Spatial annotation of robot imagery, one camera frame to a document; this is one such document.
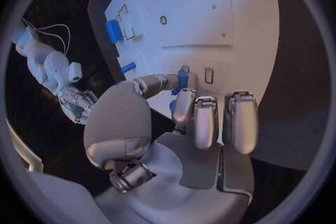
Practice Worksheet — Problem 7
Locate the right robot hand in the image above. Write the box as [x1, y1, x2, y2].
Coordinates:
[57, 87, 98, 125]

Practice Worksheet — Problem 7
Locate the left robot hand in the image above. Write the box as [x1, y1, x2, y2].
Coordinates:
[82, 73, 260, 224]

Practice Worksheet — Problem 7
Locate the blue plug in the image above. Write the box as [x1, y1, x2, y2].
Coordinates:
[169, 66, 190, 114]

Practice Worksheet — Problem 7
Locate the white task board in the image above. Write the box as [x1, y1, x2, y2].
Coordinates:
[104, 0, 281, 122]

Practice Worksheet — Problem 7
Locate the blue peg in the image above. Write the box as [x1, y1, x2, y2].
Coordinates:
[120, 62, 137, 73]

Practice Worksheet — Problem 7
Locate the blue cylinder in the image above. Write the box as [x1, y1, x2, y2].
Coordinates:
[104, 20, 124, 44]

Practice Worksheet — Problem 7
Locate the white cable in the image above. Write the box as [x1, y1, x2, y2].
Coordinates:
[21, 18, 72, 55]

